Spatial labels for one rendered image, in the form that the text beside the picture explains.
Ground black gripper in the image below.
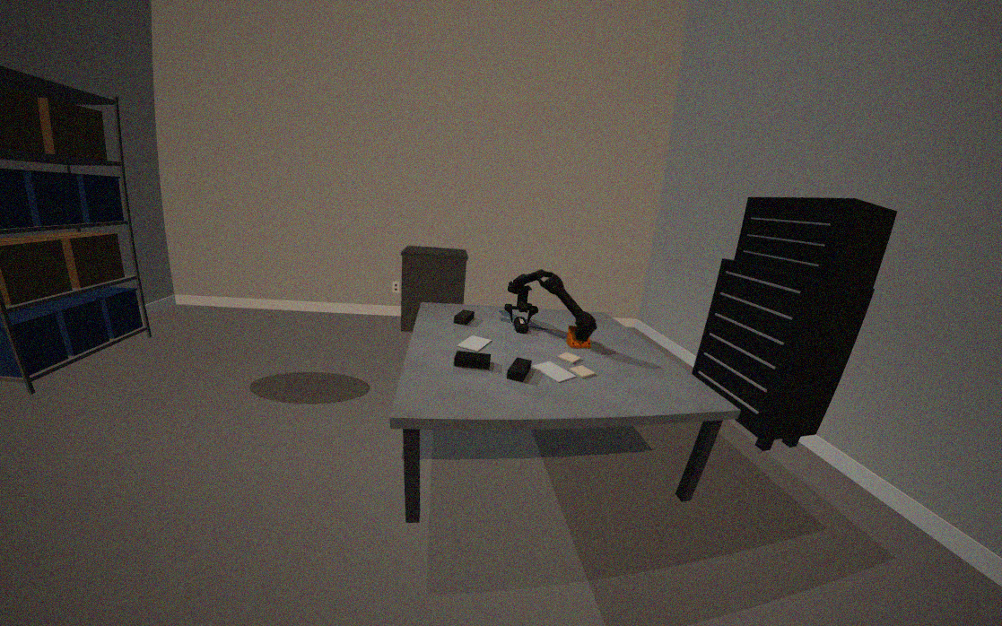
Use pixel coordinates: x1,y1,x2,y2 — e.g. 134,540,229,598
505,296,538,323

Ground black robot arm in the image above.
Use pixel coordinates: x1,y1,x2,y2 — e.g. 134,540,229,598
508,269,597,342

